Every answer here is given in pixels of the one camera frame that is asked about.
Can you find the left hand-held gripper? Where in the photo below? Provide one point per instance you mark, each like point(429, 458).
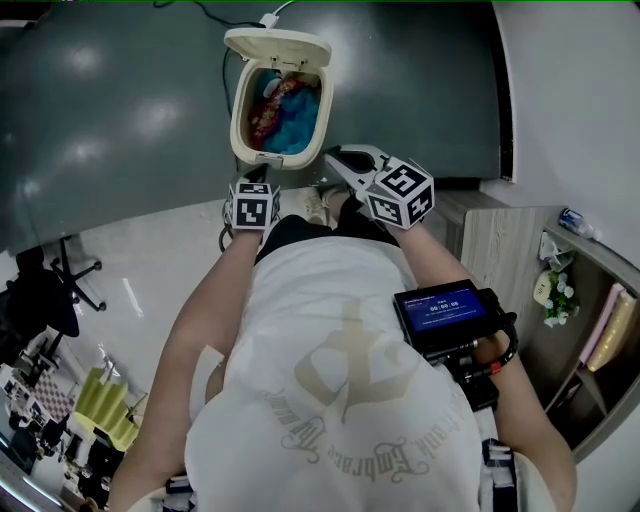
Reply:
point(250, 210)

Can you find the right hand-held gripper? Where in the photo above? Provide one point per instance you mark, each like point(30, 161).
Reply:
point(400, 192)

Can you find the beige plastic trash bin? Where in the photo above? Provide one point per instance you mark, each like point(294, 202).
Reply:
point(240, 127)

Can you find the beige trash bin lid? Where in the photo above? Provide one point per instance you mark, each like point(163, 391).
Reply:
point(280, 46)

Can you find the person's right forearm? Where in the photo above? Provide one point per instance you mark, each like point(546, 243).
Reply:
point(440, 255)

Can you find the person's left forearm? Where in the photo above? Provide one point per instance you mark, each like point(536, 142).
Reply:
point(190, 320)

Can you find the black shorts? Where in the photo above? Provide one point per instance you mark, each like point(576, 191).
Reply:
point(295, 232)

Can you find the beige shoe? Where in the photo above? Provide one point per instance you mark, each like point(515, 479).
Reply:
point(316, 205)

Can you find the blue crumpled cloth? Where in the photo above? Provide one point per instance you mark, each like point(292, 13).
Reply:
point(300, 122)

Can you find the red patterned cloth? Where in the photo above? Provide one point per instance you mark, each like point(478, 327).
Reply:
point(270, 110)

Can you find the wooden shelf cabinet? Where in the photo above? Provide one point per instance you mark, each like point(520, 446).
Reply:
point(505, 245)

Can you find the white power adapter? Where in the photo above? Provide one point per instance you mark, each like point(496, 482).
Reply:
point(269, 20)

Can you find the white printed t-shirt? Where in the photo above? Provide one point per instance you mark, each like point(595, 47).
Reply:
point(325, 375)

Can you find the tissue pack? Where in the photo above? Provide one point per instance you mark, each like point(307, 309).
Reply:
point(552, 250)

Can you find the small white jar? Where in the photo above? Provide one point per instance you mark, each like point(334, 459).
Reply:
point(540, 289)

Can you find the black office chair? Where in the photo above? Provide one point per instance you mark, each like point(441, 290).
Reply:
point(45, 295)

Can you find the clear plastic water bottle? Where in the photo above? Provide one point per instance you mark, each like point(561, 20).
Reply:
point(577, 222)

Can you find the potted pale flowers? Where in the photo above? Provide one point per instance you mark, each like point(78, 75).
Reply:
point(561, 297)

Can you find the pink book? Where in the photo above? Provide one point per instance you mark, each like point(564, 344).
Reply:
point(602, 320)

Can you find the cluttered work desk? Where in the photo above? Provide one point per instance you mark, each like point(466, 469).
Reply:
point(35, 415)

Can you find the golden yellow book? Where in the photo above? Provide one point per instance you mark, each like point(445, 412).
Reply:
point(616, 332)

